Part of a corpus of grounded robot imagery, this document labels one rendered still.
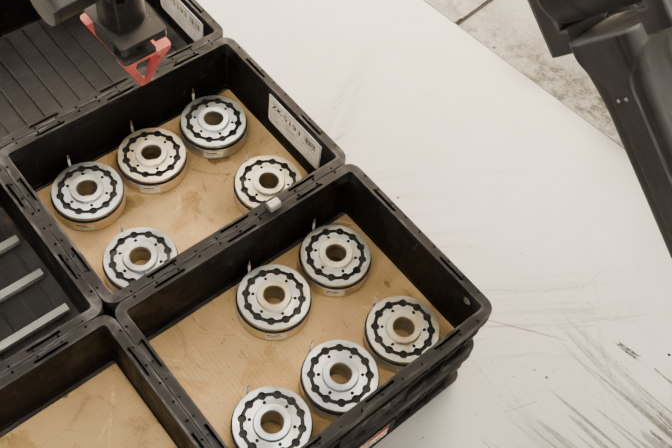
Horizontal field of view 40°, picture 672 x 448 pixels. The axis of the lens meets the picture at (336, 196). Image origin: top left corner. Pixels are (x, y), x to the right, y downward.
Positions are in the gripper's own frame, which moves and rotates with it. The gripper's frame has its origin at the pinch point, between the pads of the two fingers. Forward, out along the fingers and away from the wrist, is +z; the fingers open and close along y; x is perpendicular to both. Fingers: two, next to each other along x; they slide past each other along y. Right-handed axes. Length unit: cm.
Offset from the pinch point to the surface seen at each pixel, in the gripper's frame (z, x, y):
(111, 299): 13.2, -18.0, 20.8
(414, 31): 39, 63, -7
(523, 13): 111, 151, -38
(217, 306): 23.7, -5.5, 25.2
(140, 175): 20.4, -2.8, 2.3
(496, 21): 111, 141, -40
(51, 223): 13.1, -18.3, 6.6
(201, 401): 23.4, -15.1, 35.2
